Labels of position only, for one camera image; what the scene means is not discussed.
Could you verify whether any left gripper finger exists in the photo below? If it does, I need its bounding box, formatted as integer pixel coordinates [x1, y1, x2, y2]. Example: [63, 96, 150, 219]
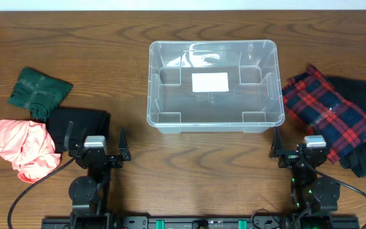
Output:
[64, 121, 74, 150]
[118, 128, 129, 155]

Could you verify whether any black cloth with tape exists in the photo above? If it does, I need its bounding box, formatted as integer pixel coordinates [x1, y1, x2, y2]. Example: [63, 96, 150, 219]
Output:
[46, 108, 111, 153]

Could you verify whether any pink cloth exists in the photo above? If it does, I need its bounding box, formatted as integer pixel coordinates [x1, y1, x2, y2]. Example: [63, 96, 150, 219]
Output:
[0, 120, 61, 184]

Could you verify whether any dark green cloth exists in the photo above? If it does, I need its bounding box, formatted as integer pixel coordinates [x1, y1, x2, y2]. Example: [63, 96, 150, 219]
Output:
[8, 67, 73, 122]

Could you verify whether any red navy plaid cloth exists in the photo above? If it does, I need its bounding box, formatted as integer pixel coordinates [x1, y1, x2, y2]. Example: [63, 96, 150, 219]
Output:
[282, 65, 366, 163]

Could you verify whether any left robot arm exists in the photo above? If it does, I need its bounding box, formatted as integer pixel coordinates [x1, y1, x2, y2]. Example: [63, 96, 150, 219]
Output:
[63, 130, 131, 229]

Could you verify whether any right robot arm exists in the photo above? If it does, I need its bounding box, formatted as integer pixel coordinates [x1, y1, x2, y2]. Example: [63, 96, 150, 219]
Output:
[269, 127, 341, 229]

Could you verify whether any clear plastic storage bin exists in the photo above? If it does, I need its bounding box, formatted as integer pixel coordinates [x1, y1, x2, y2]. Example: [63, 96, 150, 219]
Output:
[146, 39, 285, 134]

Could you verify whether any white label in bin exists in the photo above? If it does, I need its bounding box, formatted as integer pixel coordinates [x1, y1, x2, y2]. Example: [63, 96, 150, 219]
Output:
[192, 73, 229, 92]

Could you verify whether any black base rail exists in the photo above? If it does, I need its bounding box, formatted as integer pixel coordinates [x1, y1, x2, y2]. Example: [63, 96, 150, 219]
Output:
[41, 216, 360, 229]

